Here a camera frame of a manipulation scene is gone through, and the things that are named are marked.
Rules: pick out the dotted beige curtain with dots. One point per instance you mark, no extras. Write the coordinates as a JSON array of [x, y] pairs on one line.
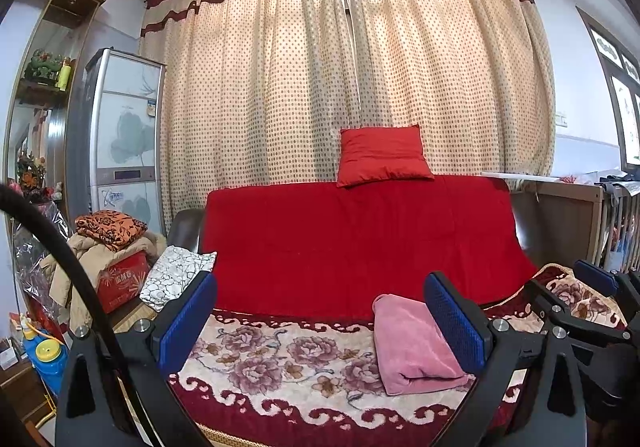
[[250, 77]]

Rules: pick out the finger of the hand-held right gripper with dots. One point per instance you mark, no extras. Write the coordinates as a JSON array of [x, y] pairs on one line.
[[575, 309], [595, 277]]

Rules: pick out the white wall socket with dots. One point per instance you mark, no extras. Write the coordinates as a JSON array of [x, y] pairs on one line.
[[561, 120]]

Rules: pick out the red cardboard box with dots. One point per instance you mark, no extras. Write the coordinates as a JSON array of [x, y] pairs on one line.
[[120, 282]]

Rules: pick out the red pillow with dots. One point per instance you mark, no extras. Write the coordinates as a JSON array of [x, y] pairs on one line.
[[382, 157]]

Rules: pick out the pink fleece garment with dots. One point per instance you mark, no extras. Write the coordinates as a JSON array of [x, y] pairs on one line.
[[410, 342]]

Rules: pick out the white board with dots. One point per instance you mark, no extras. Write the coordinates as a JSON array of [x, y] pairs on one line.
[[525, 176]]

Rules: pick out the yellow bottle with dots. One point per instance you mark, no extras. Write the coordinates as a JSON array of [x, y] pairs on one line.
[[64, 74]]

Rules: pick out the standing air conditioner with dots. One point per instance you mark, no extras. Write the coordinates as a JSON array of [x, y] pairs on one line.
[[125, 127]]

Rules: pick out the white patterned cushion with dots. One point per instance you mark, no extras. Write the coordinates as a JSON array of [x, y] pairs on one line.
[[172, 274]]

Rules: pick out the orange patterned folded cloth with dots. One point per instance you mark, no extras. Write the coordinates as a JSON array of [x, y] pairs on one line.
[[110, 227]]

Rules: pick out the beige slatted rail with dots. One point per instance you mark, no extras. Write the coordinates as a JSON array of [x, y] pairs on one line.
[[620, 227]]

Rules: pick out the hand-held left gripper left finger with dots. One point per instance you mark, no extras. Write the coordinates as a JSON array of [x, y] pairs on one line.
[[182, 327]]

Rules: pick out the beige coat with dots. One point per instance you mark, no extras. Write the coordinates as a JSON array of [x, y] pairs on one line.
[[85, 252]]

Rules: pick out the flower arrangement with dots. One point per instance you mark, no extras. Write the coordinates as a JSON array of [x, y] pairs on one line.
[[31, 174]]

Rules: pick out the red sofa cover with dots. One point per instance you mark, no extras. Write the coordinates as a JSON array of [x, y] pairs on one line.
[[350, 237]]

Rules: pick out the low wooden table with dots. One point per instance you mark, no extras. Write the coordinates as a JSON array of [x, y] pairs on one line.
[[20, 382]]

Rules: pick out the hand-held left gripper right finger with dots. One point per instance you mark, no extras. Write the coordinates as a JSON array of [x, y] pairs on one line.
[[455, 322]]

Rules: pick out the dark wooden window frame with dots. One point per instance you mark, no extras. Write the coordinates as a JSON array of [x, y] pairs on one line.
[[607, 77]]

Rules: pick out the floral plush blanket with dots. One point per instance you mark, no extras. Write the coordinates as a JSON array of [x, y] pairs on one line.
[[280, 352]]

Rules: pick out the green ornament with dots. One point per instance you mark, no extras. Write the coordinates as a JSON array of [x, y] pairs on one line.
[[42, 64]]

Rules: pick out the blue jug with yellow cap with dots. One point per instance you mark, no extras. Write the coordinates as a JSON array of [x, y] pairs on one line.
[[47, 367]]

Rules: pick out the clear plastic wrap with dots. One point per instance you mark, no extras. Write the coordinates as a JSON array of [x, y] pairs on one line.
[[30, 247]]

